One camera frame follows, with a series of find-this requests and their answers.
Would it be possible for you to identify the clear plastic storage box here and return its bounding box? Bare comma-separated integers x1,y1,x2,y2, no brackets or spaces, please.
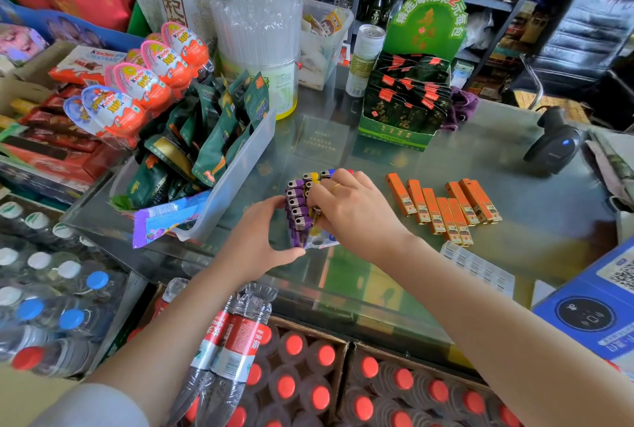
297,0,355,92

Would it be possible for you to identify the person's right forearm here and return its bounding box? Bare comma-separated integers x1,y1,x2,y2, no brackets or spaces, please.
381,233,634,427

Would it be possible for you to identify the white sleeve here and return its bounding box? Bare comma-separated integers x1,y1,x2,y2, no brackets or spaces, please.
29,382,150,427

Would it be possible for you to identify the blue printed display box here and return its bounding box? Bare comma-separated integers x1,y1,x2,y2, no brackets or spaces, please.
0,0,145,67

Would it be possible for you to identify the green display box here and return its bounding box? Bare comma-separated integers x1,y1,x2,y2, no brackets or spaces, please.
358,112,439,152

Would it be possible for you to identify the tub of clear straws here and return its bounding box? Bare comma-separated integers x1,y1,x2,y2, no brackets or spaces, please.
211,0,304,121

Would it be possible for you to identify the white red chocolate box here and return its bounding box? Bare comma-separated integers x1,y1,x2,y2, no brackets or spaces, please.
49,45,127,86

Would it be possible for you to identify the row of orange lighters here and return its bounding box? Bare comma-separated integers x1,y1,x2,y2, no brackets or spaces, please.
385,172,503,247

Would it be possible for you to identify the person's left forearm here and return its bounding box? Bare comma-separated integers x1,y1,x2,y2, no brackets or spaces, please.
83,263,239,427

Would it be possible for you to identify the clear plastic bin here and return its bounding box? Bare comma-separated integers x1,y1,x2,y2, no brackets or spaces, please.
108,109,277,245

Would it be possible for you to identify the pack of clear water bottles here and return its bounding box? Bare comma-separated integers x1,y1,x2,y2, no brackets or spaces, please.
0,200,130,379

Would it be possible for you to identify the cardboard box of red-capped bottles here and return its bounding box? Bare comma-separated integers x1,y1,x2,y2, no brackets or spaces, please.
225,315,350,427
337,341,527,427

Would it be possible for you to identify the red label drink bottle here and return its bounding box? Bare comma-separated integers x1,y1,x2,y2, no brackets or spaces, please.
167,284,258,427
197,287,279,427

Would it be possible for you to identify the grey metal shelf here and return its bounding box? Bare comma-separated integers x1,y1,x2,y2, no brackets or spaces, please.
303,0,634,95

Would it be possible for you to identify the blue payment device box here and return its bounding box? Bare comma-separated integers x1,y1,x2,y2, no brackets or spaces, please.
532,236,634,384

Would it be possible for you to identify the bundle of purple lighters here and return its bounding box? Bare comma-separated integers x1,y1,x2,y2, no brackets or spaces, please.
285,169,355,249

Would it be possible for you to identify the person's left hand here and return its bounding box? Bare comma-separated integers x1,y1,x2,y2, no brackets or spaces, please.
210,195,307,288

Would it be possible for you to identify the person's right hand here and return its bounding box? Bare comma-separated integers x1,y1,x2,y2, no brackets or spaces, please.
306,168,415,265

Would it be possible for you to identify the stack of dark green packets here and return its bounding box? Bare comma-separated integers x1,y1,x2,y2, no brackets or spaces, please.
363,52,452,134

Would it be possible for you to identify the rack of chocolate eggs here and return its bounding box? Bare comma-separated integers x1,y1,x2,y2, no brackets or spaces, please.
63,21,215,146

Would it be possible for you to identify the purple cloth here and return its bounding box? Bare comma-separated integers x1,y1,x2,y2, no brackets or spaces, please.
440,86,479,132

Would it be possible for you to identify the green cardboard display sign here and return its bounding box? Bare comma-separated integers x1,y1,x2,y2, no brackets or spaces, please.
382,2,482,62

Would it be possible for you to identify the black barcode scanner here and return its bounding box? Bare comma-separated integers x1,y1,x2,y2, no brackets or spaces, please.
523,106,585,175

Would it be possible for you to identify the stack of red chocolate bars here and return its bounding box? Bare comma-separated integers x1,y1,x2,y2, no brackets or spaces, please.
0,84,125,195

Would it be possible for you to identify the white cylindrical can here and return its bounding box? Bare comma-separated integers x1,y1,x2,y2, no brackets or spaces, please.
346,24,386,98

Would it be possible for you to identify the pile of green snack packets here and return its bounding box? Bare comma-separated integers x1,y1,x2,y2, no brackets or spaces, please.
111,70,271,210

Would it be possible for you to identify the purple candy packet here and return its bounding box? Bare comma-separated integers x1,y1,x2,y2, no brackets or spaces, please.
132,191,212,249

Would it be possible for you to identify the black office chair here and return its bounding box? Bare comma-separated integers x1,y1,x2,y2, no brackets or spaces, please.
509,0,634,131

